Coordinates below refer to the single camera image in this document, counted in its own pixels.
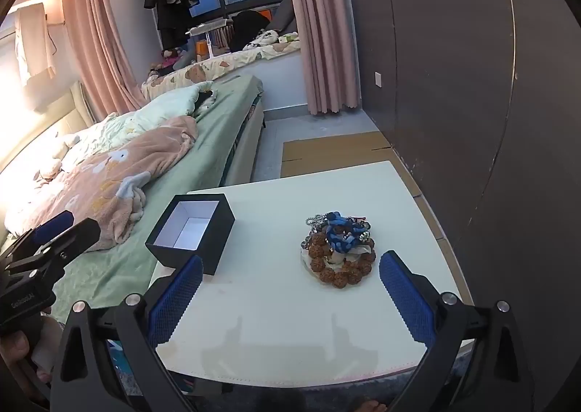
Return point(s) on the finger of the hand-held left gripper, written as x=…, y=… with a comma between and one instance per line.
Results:
x=68, y=239
x=50, y=227

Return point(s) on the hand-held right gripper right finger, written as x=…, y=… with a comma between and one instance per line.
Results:
x=406, y=303

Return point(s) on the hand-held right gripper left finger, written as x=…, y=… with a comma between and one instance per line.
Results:
x=174, y=301

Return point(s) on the white butterfly pendant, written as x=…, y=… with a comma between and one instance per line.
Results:
x=358, y=250

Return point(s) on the black gift box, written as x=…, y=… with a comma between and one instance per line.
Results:
x=190, y=230

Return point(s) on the person's left hand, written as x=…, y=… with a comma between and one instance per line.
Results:
x=13, y=346

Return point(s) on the pink floral fleece blanket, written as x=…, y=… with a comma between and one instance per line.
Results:
x=104, y=180

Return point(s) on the beige padded headboard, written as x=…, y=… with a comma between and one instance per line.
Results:
x=50, y=126

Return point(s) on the light green quilt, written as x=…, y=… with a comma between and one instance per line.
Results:
x=168, y=105

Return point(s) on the flattened cardboard sheets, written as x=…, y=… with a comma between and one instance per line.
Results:
x=331, y=151

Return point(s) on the bed with green sheet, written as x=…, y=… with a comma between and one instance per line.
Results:
x=218, y=130

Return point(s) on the white hanging garment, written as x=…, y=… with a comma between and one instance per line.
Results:
x=31, y=40

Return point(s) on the pink curtain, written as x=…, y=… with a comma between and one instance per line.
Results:
x=102, y=40
x=322, y=31

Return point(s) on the plush toys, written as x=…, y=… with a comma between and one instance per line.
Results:
x=168, y=60

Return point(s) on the printed bay window mattress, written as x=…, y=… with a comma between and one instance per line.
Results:
x=227, y=65

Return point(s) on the white drying rack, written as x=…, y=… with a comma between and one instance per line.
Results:
x=209, y=28

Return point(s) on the black bag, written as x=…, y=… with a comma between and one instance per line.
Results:
x=247, y=31

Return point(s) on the grey pillow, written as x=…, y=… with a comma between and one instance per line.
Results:
x=283, y=15

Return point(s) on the white wall socket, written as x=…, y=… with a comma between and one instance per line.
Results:
x=377, y=78

